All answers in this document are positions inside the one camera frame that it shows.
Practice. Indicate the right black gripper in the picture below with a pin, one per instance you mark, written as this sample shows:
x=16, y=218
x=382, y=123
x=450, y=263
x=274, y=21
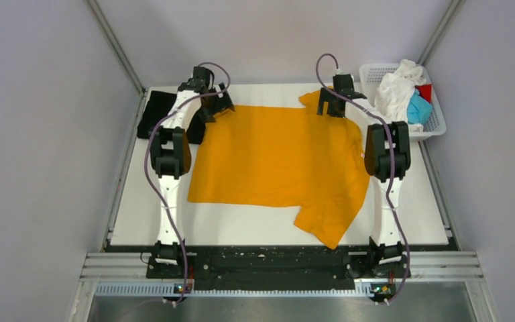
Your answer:
x=326, y=95

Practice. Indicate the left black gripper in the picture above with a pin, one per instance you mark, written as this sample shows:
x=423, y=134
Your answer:
x=222, y=102

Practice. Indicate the orange t shirt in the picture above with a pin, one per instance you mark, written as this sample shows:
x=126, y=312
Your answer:
x=285, y=157

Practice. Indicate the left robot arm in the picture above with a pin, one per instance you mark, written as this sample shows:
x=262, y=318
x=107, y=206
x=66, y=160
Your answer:
x=168, y=157

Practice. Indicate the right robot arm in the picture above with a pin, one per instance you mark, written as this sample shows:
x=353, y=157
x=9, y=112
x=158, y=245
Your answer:
x=387, y=159

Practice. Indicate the white plastic basket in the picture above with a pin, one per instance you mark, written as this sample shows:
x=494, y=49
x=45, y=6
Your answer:
x=370, y=77

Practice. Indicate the white t shirt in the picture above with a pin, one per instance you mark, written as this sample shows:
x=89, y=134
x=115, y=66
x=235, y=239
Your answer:
x=395, y=90

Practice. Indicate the folded black t shirt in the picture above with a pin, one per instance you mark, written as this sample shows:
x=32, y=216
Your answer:
x=159, y=106

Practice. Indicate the light blue t shirt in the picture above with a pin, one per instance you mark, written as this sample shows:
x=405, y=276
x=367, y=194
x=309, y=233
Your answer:
x=419, y=109

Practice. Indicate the red t shirt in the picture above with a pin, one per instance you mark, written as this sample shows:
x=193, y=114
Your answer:
x=426, y=92

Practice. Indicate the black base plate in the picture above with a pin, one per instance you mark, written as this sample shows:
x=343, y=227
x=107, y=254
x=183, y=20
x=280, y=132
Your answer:
x=278, y=268

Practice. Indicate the aluminium frame rail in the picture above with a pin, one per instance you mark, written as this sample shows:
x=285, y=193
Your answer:
x=445, y=267

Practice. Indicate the white slotted cable duct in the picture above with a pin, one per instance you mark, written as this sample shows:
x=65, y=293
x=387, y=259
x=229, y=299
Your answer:
x=175, y=289

